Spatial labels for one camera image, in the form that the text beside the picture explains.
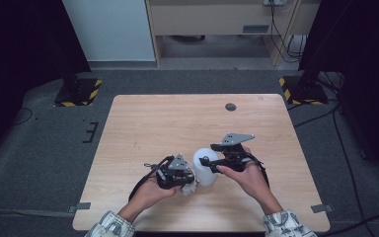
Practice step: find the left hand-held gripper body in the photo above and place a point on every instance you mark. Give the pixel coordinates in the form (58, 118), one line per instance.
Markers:
(174, 176)

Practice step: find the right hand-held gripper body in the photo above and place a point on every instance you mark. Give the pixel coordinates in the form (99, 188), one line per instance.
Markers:
(235, 154)

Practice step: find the beige cloth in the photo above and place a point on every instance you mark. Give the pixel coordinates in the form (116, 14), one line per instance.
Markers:
(188, 189)

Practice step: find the white cylindrical cup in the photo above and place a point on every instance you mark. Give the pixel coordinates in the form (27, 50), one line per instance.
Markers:
(205, 174)

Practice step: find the person's left hand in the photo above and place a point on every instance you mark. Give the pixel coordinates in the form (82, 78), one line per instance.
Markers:
(149, 196)

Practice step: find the person's right hand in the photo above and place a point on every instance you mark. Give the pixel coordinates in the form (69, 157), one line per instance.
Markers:
(250, 184)

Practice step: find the dark round table grommet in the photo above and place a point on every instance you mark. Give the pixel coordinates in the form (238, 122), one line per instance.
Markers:
(230, 107)

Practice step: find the black stand with striped base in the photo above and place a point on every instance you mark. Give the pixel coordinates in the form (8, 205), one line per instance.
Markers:
(304, 92)
(79, 94)

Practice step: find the light wooden cabinet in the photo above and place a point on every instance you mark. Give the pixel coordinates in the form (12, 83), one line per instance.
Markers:
(207, 18)

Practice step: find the white power strip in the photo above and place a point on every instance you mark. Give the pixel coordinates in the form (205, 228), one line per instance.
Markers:
(274, 2)

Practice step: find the white panel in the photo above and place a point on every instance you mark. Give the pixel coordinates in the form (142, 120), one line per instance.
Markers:
(108, 29)

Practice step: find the black curtain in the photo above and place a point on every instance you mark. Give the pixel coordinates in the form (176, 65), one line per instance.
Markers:
(365, 49)
(19, 49)

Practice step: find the grey table edge bracket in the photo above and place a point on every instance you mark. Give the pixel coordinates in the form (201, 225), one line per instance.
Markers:
(322, 208)
(79, 207)

